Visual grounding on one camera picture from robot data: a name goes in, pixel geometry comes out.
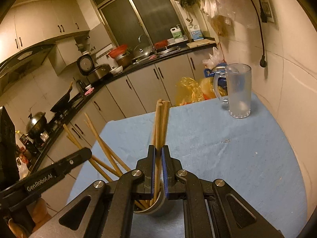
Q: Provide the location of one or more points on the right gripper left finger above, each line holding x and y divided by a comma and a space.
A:
105, 209

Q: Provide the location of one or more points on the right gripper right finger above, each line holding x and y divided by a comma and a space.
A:
211, 209

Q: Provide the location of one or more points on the wooden chopstick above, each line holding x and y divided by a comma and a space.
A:
159, 102
156, 173
70, 133
142, 204
89, 120
164, 122
96, 163
110, 154

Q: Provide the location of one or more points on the kitchen faucet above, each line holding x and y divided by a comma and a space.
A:
145, 40

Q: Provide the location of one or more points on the left hand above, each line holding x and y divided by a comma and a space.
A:
38, 212

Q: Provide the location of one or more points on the dark utensil holder cup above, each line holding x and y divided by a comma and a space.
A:
162, 206

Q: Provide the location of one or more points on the steel pot with lid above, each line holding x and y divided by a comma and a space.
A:
36, 124

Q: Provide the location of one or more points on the blue towel table mat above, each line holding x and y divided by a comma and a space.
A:
252, 155

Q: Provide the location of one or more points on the black wok pan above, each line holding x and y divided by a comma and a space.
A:
63, 101

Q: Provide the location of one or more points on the range hood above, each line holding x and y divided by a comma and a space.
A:
23, 62

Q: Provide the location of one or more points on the yellow plastic bag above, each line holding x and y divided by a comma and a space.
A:
190, 91

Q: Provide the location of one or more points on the clear glass beer mug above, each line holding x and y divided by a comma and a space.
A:
238, 100

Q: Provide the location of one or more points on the blue plastic bag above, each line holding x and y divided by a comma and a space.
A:
218, 71

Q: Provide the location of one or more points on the black rice cooker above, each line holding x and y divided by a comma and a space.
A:
89, 69

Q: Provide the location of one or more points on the red basin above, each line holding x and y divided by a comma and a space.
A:
118, 51

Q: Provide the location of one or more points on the glass pot lid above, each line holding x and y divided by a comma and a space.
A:
142, 51

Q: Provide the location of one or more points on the wooden cutting board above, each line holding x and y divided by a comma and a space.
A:
200, 43

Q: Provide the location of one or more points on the blue white detergent bottle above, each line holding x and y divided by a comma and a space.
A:
196, 33

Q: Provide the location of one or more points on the green detergent bottle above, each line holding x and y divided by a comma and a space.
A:
177, 33

